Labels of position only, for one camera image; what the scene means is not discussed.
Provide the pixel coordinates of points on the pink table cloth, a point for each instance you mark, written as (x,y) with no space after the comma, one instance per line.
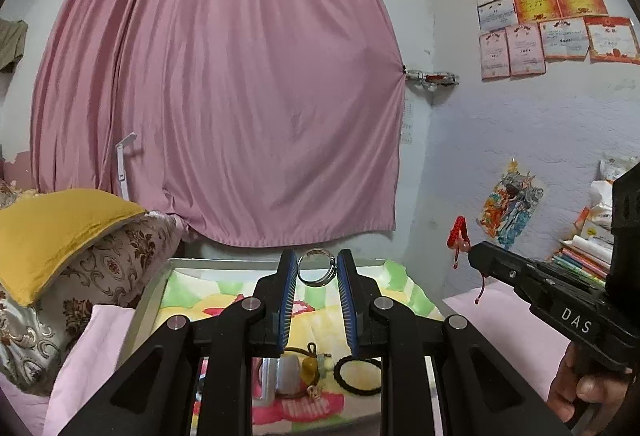
(85,366)

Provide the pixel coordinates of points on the stack of books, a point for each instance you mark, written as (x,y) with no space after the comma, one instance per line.
(582,263)

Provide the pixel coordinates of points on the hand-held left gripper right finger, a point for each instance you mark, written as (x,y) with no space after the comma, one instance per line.
(346,301)

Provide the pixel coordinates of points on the white paper wall note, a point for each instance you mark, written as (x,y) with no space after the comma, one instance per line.
(407,121)

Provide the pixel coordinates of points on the pink curtain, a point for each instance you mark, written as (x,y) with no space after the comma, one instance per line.
(225,91)

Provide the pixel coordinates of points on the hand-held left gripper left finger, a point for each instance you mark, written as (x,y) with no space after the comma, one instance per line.
(286,301)

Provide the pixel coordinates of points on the grey shallow box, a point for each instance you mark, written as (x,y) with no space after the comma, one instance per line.
(150,296)

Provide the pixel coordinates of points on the printed cloth box lining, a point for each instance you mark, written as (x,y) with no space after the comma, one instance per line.
(317,316)

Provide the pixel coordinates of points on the colourful figure wall sticker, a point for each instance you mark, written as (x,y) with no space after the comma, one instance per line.
(510,206)

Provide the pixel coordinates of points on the pink bed sheet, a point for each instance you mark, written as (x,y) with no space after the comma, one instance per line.
(20,411)

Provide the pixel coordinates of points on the group of wall certificates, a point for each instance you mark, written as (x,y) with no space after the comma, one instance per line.
(545,11)

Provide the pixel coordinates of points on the yellow pillow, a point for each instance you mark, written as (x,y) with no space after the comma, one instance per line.
(55,236)

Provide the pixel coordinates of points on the white folding lamp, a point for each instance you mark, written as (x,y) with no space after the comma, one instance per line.
(122,171)

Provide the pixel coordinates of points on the olive hanging cloth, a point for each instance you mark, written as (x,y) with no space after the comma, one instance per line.
(11,43)

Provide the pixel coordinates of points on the white orange packet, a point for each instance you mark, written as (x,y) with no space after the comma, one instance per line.
(595,228)

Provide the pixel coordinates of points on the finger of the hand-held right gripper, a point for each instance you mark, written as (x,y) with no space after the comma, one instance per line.
(570,273)
(500,266)

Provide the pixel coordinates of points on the white plastic bag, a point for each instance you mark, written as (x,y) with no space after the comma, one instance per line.
(605,191)

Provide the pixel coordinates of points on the beige floral quilt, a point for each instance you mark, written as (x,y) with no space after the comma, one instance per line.
(6,196)

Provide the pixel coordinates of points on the person's right hand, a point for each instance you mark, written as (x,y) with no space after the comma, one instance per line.
(562,391)

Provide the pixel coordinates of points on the floral satin pillow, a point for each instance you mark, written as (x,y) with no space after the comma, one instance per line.
(100,276)

